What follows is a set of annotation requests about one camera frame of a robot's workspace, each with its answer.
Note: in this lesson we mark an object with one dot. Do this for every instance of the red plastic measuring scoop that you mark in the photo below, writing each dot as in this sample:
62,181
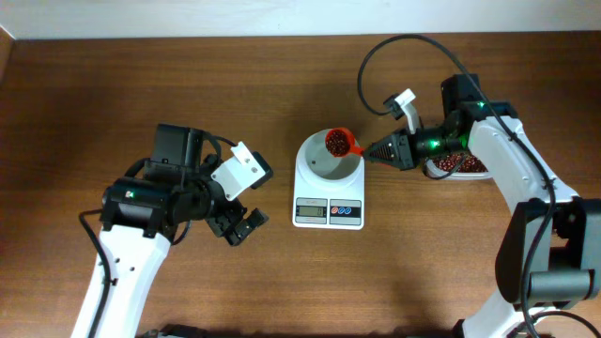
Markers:
340,142

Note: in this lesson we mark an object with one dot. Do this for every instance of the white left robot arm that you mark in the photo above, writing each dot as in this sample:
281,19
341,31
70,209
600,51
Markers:
184,180

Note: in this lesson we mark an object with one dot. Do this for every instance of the white digital kitchen scale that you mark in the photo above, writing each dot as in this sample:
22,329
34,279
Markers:
329,204

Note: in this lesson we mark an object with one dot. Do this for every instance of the red adzuki beans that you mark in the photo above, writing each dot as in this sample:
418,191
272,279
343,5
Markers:
468,163

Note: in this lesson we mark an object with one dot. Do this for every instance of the clear plastic bean container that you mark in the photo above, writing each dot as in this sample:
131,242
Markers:
431,170

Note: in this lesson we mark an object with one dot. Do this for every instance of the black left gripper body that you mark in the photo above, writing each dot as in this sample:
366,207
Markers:
220,209

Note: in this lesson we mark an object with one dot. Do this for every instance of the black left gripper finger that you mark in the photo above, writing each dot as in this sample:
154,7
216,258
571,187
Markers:
226,220
239,231

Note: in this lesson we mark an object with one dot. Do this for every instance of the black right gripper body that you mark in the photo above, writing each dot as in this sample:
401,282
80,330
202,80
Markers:
405,150

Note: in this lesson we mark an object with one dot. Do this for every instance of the white plastic bowl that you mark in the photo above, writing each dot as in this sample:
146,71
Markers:
317,163

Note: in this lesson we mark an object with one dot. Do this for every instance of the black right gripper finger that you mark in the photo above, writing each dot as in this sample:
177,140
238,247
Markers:
387,147
393,162

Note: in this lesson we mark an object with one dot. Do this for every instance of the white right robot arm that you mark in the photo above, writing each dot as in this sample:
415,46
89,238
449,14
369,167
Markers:
549,259

